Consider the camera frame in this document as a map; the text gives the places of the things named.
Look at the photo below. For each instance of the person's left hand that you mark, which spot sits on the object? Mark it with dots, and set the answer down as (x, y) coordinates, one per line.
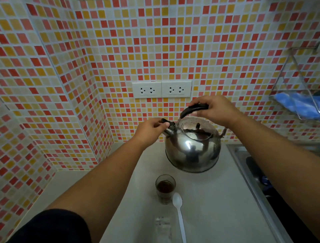
(147, 132)

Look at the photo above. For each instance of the person's right hand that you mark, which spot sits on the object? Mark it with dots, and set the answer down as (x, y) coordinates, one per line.
(220, 110)

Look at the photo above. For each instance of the person's left thumb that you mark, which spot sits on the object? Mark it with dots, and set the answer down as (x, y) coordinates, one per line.
(162, 127)

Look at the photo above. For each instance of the person's right thumb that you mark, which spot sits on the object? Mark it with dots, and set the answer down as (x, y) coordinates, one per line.
(200, 113)

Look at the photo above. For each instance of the stainless steel kettle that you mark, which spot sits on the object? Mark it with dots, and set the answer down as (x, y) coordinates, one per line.
(193, 145)

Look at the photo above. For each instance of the person's left forearm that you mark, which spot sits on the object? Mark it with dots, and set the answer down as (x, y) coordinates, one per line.
(105, 185)

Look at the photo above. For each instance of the person's right forearm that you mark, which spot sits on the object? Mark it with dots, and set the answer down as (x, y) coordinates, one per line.
(280, 160)

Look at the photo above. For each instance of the glass with dark powder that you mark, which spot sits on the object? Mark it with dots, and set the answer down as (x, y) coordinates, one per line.
(165, 188)

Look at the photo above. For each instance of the white plastic spoon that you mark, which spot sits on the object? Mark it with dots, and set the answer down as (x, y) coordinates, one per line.
(179, 215)

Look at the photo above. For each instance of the blue cloth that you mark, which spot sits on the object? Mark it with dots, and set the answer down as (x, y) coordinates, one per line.
(298, 104)

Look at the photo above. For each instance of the clear plastic sachet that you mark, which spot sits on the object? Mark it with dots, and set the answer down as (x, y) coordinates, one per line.
(163, 229)

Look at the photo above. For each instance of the stainless steel sink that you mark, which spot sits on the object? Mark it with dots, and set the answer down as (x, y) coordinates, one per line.
(272, 190)

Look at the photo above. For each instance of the black sleeve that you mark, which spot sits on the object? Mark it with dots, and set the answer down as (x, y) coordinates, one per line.
(52, 227)

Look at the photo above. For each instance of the white wall socket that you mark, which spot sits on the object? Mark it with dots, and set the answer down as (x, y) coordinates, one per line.
(146, 90)
(176, 89)

